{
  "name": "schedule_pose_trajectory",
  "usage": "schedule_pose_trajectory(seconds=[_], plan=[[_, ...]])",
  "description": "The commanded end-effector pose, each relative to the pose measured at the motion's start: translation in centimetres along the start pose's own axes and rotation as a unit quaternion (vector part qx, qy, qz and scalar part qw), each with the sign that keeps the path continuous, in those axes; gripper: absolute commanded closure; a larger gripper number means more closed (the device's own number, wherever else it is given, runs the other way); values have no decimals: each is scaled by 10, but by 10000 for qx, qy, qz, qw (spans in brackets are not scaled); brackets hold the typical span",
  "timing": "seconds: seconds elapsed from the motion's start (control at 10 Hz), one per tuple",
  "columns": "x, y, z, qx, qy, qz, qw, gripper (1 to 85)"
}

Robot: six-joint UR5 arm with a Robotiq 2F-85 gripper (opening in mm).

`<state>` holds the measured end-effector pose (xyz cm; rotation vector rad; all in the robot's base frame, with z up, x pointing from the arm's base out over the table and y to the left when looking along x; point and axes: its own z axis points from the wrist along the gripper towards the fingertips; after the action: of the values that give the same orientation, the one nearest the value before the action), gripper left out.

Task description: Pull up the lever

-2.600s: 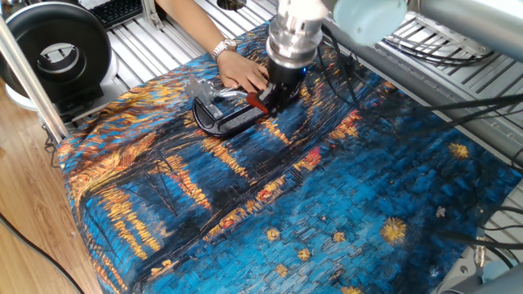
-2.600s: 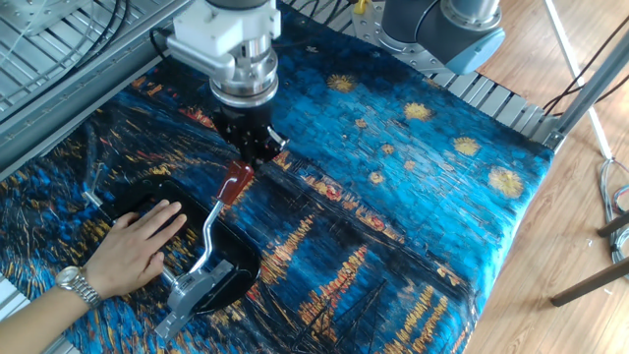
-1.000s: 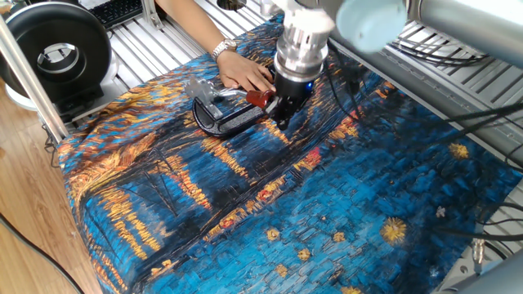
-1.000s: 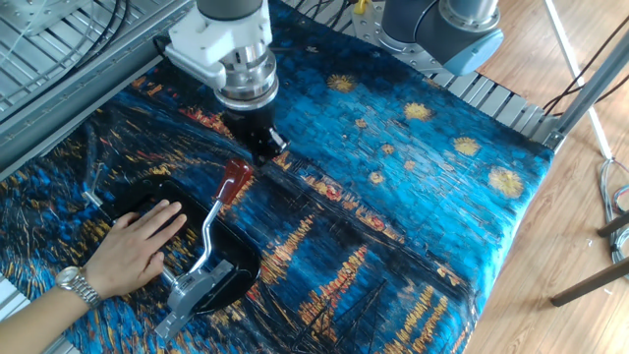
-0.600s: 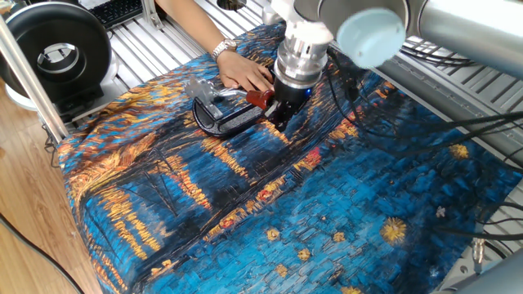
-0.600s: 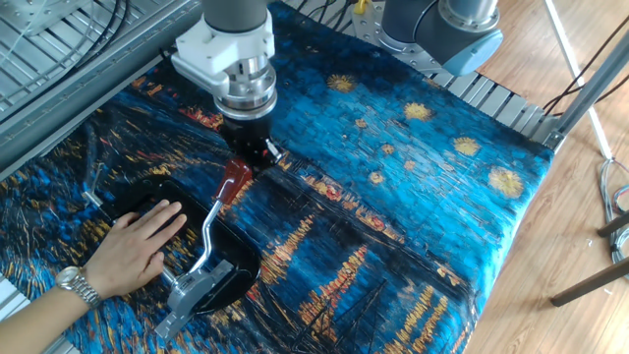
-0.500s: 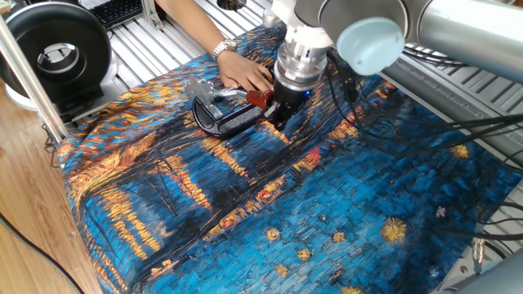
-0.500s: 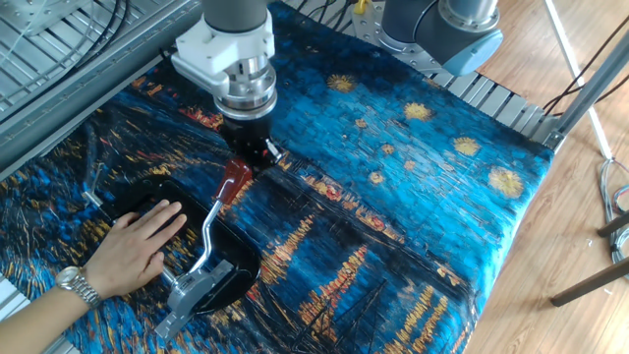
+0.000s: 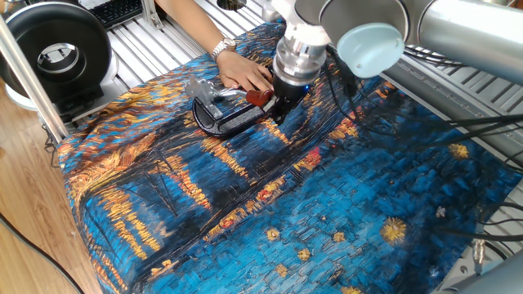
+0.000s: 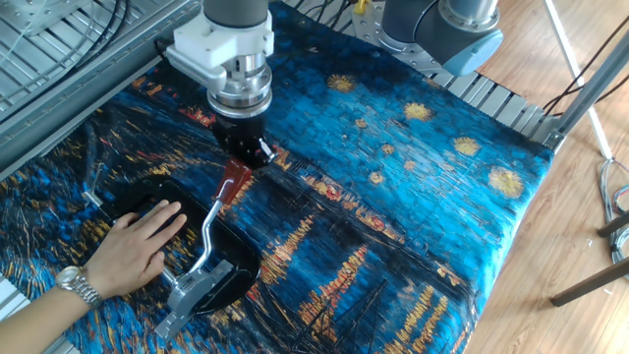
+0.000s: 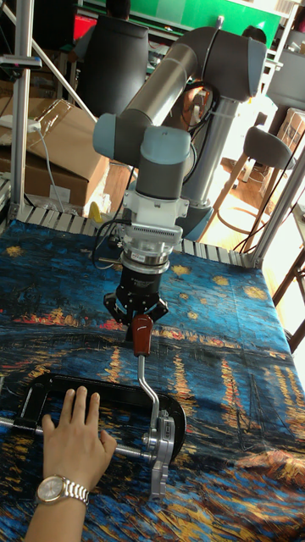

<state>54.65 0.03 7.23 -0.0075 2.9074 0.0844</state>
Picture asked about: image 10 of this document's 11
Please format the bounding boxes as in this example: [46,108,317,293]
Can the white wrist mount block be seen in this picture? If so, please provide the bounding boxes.
[164,9,275,92]

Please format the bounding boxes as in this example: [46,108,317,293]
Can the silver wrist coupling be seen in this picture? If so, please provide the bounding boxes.
[205,51,274,120]

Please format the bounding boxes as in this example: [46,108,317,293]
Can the dark thin cable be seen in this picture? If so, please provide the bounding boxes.
[543,14,629,118]

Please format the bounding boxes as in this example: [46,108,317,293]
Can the grey wire bundle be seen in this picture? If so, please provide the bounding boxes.
[597,156,629,266]

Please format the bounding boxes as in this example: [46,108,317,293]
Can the dark brown furniture leg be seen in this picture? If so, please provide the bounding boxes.
[549,256,629,309]
[597,209,629,239]

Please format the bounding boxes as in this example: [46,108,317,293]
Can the silver lever with red handle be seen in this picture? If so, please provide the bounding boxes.
[188,157,254,276]

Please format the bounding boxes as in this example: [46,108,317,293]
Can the person's bare forearm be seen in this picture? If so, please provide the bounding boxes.
[0,284,86,354]

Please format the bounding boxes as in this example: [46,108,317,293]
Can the aluminium frame post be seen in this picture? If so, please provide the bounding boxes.
[542,29,629,152]

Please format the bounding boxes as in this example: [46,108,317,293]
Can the person's bare hand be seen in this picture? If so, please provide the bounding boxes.
[83,199,190,299]

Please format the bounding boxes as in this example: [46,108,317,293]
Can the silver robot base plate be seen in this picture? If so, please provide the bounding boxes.
[351,2,473,78]

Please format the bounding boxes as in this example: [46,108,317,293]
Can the grey aluminium side rail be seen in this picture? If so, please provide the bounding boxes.
[0,0,203,181]

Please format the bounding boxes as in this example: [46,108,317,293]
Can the white thin rod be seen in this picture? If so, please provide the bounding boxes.
[543,0,614,161]

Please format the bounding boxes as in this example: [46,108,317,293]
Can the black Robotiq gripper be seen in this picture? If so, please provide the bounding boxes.
[210,108,279,171]

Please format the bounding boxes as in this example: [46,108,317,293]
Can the black C-clamp with silver head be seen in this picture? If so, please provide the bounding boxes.
[83,161,263,340]

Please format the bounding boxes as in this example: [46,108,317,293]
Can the silver metal wristwatch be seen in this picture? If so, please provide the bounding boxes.
[54,265,104,309]

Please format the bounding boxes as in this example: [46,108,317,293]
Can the blue starry painting print cloth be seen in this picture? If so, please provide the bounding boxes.
[0,2,556,354]

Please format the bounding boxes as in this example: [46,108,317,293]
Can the silver mounting plate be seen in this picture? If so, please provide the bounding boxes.
[0,0,94,38]

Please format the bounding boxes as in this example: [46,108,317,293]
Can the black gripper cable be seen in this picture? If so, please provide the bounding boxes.
[294,0,356,17]

